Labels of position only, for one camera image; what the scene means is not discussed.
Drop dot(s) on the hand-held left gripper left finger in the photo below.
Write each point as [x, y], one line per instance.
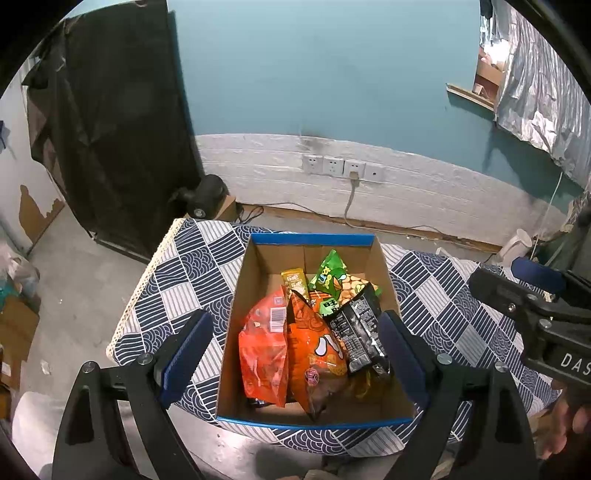
[187, 357]

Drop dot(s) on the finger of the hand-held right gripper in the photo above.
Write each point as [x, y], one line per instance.
[503, 290]
[538, 274]

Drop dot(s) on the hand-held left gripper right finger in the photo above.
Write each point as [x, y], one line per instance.
[406, 360]

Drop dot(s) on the narrow yellow stick packet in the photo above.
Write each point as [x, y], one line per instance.
[367, 387]

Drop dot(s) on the black snack packet yellow label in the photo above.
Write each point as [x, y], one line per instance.
[358, 332]

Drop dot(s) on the cardboard box with blue rim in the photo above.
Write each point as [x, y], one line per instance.
[360, 410]

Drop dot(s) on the red-orange snack packet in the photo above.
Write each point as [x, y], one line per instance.
[263, 360]

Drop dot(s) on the large orange chip bag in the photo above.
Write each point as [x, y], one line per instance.
[318, 350]

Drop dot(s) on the green snack packet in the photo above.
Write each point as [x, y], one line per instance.
[330, 274]

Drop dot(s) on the wide yellow snack packet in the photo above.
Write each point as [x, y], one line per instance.
[294, 281]

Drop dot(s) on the person's right hand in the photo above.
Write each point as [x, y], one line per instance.
[561, 424]

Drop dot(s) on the white kettle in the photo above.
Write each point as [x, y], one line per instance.
[515, 247]

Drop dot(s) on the grey hanging coat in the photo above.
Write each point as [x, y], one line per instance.
[577, 240]

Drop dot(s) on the blue white patterned tablecloth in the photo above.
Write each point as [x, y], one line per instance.
[184, 277]

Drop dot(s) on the flat brown cardboard box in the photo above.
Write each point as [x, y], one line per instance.
[18, 332]

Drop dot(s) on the silver foil curtain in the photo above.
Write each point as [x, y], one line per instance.
[540, 92]

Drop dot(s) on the clear plastic bag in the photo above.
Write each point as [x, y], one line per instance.
[21, 277]

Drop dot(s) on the wooden window sill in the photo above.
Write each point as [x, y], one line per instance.
[468, 96]

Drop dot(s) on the small brown cardboard box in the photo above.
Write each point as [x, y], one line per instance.
[487, 74]

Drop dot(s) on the black cloth screen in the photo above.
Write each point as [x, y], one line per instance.
[115, 138]

